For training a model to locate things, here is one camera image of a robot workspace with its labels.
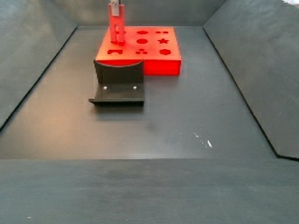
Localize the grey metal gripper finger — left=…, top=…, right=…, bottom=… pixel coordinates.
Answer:
left=109, top=0, right=120, bottom=17

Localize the red shape-sorter block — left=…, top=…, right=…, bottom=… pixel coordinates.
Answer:
left=94, top=26, right=183, bottom=76

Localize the black curved holder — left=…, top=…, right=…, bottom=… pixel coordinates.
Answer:
left=88, top=61, right=145, bottom=105

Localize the red double-square peg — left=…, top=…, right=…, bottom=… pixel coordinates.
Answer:
left=108, top=4, right=125, bottom=45

